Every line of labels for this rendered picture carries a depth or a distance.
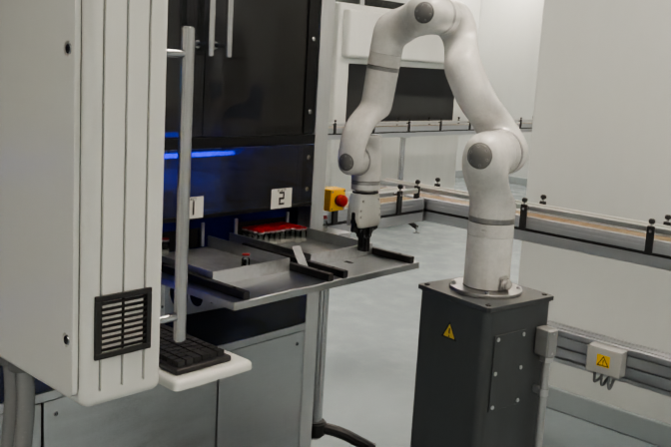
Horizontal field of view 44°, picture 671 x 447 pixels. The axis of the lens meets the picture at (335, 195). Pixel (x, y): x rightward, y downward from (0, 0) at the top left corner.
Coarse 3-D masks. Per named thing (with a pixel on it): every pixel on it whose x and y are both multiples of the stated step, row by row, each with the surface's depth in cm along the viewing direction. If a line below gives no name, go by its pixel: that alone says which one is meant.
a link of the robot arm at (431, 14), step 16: (416, 0) 212; (432, 0) 209; (448, 0) 214; (384, 16) 225; (400, 16) 220; (416, 16) 211; (432, 16) 209; (448, 16) 211; (384, 32) 224; (400, 32) 221; (416, 32) 214; (432, 32) 213; (384, 48) 225; (400, 48) 227; (384, 64) 226
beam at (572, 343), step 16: (560, 336) 294; (576, 336) 289; (592, 336) 288; (608, 336) 289; (560, 352) 294; (576, 352) 290; (640, 352) 274; (656, 352) 275; (640, 368) 274; (656, 368) 271; (640, 384) 275; (656, 384) 271
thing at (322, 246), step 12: (312, 228) 261; (240, 240) 246; (252, 240) 242; (312, 240) 259; (324, 240) 258; (336, 240) 254; (348, 240) 251; (288, 252) 232; (312, 252) 243; (324, 252) 230; (336, 252) 234; (348, 252) 238; (360, 252) 242
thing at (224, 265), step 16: (208, 240) 243; (224, 240) 238; (192, 256) 229; (208, 256) 230; (224, 256) 232; (240, 256) 233; (256, 256) 229; (272, 256) 224; (208, 272) 203; (224, 272) 204; (240, 272) 208; (256, 272) 212; (272, 272) 216
